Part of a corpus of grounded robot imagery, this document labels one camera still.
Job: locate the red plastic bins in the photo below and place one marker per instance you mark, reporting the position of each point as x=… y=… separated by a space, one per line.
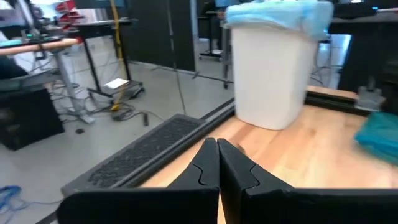
x=66 y=12

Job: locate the white paper pad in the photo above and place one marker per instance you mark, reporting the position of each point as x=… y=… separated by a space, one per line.
x=116 y=83

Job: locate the teal trash bag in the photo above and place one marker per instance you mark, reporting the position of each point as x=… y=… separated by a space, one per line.
x=379 y=137

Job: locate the wooden top desk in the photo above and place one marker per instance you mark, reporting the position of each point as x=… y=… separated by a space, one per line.
x=37 y=46

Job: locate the black cabinet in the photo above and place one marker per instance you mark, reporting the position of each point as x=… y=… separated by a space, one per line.
x=25 y=118

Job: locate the white plastic trash bin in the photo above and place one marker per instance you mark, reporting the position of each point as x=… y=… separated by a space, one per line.
x=267 y=77

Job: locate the black side desk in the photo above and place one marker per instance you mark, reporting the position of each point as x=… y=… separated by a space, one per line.
x=363 y=46

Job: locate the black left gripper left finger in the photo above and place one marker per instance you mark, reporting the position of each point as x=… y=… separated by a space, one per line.
x=199 y=174

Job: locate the light blue trash bag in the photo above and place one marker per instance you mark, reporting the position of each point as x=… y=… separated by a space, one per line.
x=280 y=14

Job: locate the black power strip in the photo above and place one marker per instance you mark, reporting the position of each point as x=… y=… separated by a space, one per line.
x=145 y=119

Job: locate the black partition curtain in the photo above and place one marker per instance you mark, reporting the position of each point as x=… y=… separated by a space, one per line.
x=155 y=31

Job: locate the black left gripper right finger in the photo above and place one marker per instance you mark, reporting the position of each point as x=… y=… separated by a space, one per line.
x=236 y=174

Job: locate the black perforated floor grate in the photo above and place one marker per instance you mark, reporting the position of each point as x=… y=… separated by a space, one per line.
x=140 y=152

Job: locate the silver frame corner bracket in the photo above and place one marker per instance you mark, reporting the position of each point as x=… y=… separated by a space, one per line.
x=370 y=99

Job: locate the black rolling cart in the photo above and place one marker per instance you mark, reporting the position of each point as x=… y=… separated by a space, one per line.
x=102 y=25

